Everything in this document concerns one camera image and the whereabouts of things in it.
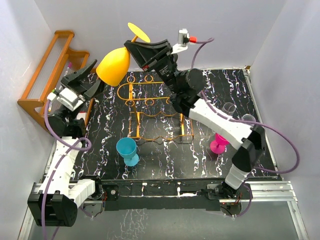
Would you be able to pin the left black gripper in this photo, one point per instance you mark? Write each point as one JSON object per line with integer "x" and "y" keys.
{"x": 76, "y": 79}

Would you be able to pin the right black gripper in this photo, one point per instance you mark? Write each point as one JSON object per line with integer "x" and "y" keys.
{"x": 151, "y": 56}

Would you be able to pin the yellow plastic wine glass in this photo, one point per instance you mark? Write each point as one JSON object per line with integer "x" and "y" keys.
{"x": 114, "y": 66}

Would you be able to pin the blue plastic wine glass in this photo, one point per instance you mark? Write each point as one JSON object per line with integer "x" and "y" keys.
{"x": 127, "y": 148}

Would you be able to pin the clear wine glass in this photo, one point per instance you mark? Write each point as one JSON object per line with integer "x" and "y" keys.
{"x": 229, "y": 108}
{"x": 248, "y": 119}

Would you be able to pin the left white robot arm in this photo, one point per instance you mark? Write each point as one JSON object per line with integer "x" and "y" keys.
{"x": 56, "y": 203}

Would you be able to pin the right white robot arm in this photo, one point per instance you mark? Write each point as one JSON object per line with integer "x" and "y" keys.
{"x": 188, "y": 98}

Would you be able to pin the orange wooden shelf rack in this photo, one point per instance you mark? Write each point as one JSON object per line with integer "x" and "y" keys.
{"x": 49, "y": 71}

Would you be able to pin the magenta plastic wine glass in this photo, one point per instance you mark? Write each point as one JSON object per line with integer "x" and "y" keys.
{"x": 218, "y": 145}

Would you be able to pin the small white red box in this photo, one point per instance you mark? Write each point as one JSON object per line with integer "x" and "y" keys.
{"x": 81, "y": 115}

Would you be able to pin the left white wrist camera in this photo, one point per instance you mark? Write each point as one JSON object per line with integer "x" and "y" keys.
{"x": 66, "y": 97}

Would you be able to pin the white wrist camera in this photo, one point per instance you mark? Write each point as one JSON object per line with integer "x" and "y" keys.
{"x": 184, "y": 38}
{"x": 66, "y": 97}

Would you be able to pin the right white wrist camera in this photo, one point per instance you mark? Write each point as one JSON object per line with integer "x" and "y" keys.
{"x": 184, "y": 38}

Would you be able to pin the gold wire wine glass rack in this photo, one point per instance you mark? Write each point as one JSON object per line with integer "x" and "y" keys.
{"x": 151, "y": 118}

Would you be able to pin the black base rail with electronics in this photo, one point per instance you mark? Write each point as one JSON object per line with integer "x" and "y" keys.
{"x": 170, "y": 194}

